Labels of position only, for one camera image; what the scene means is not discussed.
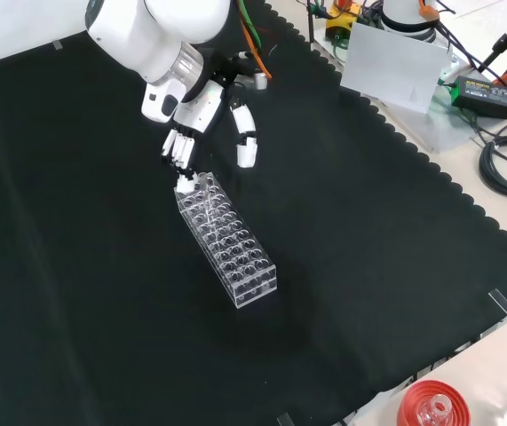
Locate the black cloth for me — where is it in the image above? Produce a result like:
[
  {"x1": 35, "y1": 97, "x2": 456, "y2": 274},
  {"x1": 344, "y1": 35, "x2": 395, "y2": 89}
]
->
[{"x1": 0, "y1": 0, "x2": 507, "y2": 426}]

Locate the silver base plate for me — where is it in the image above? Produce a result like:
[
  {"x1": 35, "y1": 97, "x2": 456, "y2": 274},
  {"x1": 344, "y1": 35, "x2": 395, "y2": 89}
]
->
[{"x1": 310, "y1": 26, "x2": 496, "y2": 154}]

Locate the black tripod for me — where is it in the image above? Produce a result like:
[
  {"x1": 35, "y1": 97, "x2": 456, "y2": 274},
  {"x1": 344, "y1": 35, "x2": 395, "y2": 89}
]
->
[{"x1": 477, "y1": 0, "x2": 507, "y2": 85}]

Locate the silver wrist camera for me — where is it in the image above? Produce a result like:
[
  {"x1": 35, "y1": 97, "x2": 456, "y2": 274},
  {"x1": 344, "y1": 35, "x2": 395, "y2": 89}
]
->
[{"x1": 234, "y1": 70, "x2": 270, "y2": 91}]

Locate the clear glass test tube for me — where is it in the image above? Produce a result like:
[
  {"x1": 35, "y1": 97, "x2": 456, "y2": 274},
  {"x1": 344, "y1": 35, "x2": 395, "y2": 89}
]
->
[{"x1": 194, "y1": 172, "x2": 214, "y2": 225}]

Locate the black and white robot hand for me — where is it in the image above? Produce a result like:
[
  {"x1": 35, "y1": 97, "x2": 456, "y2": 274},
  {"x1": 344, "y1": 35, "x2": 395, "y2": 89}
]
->
[{"x1": 140, "y1": 78, "x2": 258, "y2": 193}]

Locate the green cable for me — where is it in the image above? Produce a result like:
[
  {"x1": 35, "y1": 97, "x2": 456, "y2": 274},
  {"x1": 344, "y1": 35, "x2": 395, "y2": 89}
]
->
[{"x1": 238, "y1": 0, "x2": 270, "y2": 48}]

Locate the yellow stop button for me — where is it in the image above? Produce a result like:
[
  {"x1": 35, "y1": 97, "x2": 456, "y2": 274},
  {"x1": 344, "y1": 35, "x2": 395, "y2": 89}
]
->
[{"x1": 323, "y1": 0, "x2": 363, "y2": 42}]

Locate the clear glass flask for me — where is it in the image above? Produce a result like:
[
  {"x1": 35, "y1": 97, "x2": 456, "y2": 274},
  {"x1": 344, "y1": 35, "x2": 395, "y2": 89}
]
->
[{"x1": 416, "y1": 395, "x2": 454, "y2": 426}]

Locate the pale board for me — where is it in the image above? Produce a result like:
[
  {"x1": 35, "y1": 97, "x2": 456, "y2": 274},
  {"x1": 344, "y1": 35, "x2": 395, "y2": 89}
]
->
[{"x1": 339, "y1": 21, "x2": 454, "y2": 114}]

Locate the black power adapter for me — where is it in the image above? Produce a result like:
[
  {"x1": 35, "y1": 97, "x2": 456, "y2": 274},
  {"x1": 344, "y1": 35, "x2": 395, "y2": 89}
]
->
[{"x1": 450, "y1": 75, "x2": 507, "y2": 120}]

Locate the clear test tube rack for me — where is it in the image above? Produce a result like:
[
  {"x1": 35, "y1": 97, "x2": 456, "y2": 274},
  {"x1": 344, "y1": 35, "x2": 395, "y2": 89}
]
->
[{"x1": 173, "y1": 171, "x2": 279, "y2": 311}]

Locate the orange cable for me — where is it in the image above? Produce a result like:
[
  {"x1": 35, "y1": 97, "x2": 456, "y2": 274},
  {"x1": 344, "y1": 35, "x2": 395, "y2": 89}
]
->
[{"x1": 236, "y1": 0, "x2": 274, "y2": 82}]

